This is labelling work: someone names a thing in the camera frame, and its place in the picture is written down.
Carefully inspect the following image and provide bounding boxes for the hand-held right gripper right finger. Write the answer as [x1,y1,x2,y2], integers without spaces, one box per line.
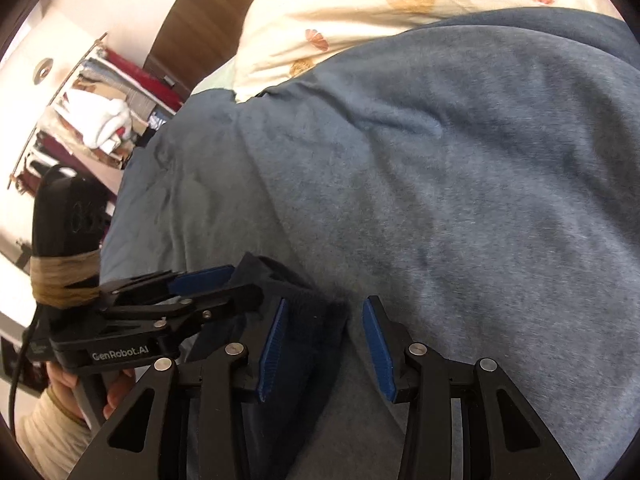
[361,296,568,480]

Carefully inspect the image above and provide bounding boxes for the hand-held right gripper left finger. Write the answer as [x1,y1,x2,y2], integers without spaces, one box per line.
[67,297,288,480]

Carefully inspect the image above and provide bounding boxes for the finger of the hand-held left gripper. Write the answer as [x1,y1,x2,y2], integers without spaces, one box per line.
[97,282,264,346]
[100,266,236,306]

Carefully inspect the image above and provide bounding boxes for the navy blue pants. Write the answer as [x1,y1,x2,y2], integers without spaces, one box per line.
[182,254,351,480]

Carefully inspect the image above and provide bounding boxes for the person's left forearm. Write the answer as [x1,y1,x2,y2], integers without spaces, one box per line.
[14,389,93,480]

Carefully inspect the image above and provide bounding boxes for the person's left hand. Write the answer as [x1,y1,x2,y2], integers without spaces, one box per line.
[48,360,137,421]

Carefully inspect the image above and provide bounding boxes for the row of hanging clothes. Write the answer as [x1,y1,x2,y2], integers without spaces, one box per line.
[20,45,183,196]

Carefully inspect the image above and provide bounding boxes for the metal clothes rack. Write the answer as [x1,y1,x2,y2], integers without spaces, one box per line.
[7,32,108,191]

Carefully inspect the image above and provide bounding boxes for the blue-grey blanket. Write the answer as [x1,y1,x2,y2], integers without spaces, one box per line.
[100,7,640,480]

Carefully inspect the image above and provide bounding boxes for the light green bed sheet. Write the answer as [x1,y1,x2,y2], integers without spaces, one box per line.
[192,57,238,96]

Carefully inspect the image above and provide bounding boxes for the brown wooden headboard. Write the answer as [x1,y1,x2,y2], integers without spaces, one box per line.
[144,0,281,98]

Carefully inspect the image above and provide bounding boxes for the fruit print cream pillow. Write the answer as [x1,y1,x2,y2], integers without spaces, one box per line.
[232,0,631,103]

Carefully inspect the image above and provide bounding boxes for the black cable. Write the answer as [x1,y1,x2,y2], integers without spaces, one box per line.
[9,310,43,428]

